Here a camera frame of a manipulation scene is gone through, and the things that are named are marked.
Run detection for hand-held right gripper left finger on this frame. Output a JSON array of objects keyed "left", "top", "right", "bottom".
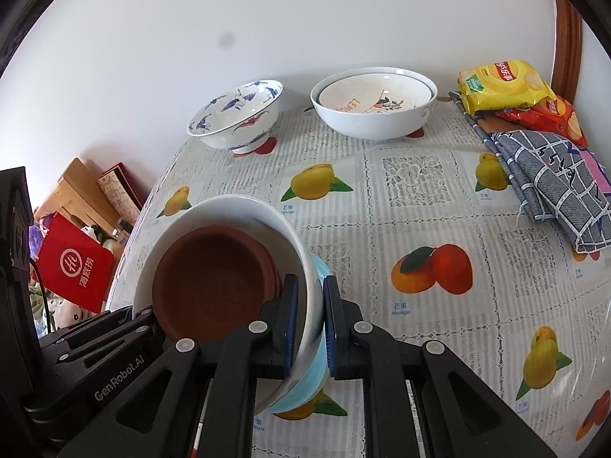
[{"left": 57, "top": 274, "right": 301, "bottom": 458}]

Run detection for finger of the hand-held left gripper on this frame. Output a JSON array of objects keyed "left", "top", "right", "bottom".
[
  {"left": 52, "top": 322, "right": 167, "bottom": 373},
  {"left": 39, "top": 305, "right": 156, "bottom": 347}
]

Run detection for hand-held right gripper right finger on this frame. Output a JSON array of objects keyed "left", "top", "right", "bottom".
[{"left": 323, "top": 274, "right": 557, "bottom": 458}]

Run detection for brown plate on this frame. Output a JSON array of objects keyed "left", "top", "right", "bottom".
[
  {"left": 260, "top": 243, "right": 283, "bottom": 297},
  {"left": 153, "top": 226, "right": 276, "bottom": 344}
]

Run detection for light blue square plate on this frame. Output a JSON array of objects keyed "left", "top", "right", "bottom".
[{"left": 270, "top": 253, "right": 335, "bottom": 413}]

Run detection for plain white bowl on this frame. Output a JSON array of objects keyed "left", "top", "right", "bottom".
[{"left": 133, "top": 194, "right": 324, "bottom": 413}]

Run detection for pale printed cloth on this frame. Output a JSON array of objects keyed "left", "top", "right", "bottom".
[{"left": 29, "top": 277, "right": 101, "bottom": 332}]

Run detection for red paper bag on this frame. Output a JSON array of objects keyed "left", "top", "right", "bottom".
[{"left": 36, "top": 212, "right": 115, "bottom": 313}]

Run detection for maroon patterned box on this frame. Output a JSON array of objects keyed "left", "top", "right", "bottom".
[{"left": 98, "top": 163, "right": 149, "bottom": 223}]

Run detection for fruit print lace tablecloth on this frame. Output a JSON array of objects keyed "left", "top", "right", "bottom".
[{"left": 105, "top": 90, "right": 611, "bottom": 458}]

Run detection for large white bowl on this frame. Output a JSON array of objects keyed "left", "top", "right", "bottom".
[{"left": 310, "top": 68, "right": 437, "bottom": 141}]

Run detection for blue crane patterned bowl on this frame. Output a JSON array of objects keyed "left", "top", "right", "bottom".
[{"left": 186, "top": 79, "right": 284, "bottom": 155}]

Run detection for orange print white bowl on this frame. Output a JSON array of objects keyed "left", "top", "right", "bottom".
[{"left": 318, "top": 74, "right": 433, "bottom": 114}]

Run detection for grey checked cloth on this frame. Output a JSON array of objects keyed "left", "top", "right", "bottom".
[{"left": 449, "top": 90, "right": 611, "bottom": 253}]

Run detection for yellow chips bag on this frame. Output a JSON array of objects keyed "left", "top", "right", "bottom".
[{"left": 458, "top": 60, "right": 554, "bottom": 116}]

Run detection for red chips bag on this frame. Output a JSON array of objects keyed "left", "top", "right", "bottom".
[{"left": 496, "top": 95, "right": 589, "bottom": 148}]

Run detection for black cable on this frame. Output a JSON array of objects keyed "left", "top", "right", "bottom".
[{"left": 29, "top": 258, "right": 55, "bottom": 334}]

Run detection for brown wooden door frame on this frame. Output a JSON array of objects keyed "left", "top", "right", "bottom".
[{"left": 551, "top": 0, "right": 585, "bottom": 101}]

